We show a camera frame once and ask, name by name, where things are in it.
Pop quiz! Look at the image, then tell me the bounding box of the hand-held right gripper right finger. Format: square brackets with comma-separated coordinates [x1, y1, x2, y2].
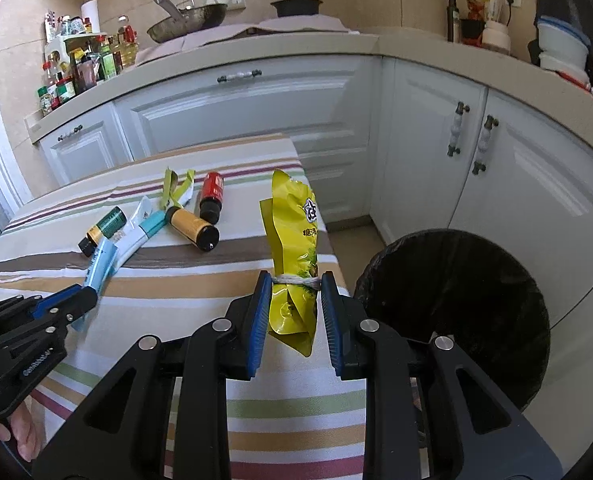
[320, 271, 562, 480]

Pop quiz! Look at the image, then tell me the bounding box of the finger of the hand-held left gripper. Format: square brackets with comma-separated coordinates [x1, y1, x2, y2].
[0, 285, 98, 353]
[0, 286, 80, 327]

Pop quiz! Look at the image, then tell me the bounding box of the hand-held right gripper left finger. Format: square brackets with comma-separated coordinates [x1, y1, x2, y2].
[31, 270, 273, 480]

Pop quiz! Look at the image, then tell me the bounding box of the light blue tube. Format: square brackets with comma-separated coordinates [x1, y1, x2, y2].
[74, 237, 120, 332]

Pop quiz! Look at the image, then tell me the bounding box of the green gold small bottle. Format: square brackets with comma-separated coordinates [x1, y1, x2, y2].
[78, 207, 128, 259]

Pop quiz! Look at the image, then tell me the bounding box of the white teal tube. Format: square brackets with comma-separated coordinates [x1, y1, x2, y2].
[114, 196, 168, 267]

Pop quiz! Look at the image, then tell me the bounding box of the yellow snack bag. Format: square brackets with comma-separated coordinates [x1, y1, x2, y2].
[259, 169, 322, 358]

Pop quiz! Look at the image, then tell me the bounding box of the black lined trash can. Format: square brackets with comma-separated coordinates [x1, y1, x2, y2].
[353, 228, 551, 411]

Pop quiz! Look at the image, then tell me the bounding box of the gold black small bottle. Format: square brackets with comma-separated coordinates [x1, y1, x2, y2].
[165, 206, 220, 252]

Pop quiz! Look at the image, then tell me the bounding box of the red small bottle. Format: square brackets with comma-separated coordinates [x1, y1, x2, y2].
[199, 171, 226, 224]

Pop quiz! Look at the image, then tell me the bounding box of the torn green yellow wrapper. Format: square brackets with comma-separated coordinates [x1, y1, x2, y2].
[159, 167, 197, 211]

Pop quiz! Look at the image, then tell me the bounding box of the person's left hand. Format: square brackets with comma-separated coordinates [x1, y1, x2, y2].
[0, 400, 43, 462]

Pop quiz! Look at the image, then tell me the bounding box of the striped tablecloth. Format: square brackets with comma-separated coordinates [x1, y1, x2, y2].
[0, 132, 372, 480]

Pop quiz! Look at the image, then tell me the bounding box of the small white cabinet door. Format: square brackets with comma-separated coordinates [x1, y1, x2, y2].
[39, 102, 132, 186]

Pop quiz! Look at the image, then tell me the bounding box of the narrow white cabinet door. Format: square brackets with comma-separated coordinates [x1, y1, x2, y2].
[386, 57, 487, 241]

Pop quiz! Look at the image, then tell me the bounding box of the wide white drawer front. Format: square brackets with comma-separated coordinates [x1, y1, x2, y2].
[114, 57, 372, 161]

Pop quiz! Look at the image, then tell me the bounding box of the group of condiment bottles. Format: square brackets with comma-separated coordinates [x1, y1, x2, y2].
[36, 10, 142, 116]

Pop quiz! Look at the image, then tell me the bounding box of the paper towel roll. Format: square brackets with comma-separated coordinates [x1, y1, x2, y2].
[80, 0, 100, 35]

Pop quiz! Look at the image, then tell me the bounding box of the metal wok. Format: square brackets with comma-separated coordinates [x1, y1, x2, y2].
[146, 0, 228, 44]

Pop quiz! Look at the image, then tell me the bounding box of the pale stove cloth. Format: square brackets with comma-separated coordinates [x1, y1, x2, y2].
[134, 12, 359, 66]

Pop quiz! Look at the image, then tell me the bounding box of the black lidded pot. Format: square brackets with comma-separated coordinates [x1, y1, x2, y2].
[270, 0, 323, 17]

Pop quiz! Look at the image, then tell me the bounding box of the dark oil bottle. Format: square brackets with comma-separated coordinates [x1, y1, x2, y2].
[446, 0, 461, 43]

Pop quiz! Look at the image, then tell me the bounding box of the white jar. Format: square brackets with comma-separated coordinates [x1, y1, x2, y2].
[481, 20, 511, 56]

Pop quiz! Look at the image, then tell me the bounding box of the red figurine in black cup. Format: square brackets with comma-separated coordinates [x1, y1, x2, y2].
[460, 0, 487, 47]

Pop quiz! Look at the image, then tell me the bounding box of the white round container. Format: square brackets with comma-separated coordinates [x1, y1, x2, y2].
[539, 52, 589, 83]

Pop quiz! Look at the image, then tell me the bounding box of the white container with blue lid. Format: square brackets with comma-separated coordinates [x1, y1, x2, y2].
[535, 17, 589, 58]

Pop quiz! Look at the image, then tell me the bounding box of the vertical cabinet handle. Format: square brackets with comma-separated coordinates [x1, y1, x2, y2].
[447, 101, 471, 157]
[472, 116, 499, 176]

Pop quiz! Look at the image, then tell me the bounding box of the drawer handle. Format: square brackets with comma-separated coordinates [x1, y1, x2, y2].
[217, 69, 262, 83]

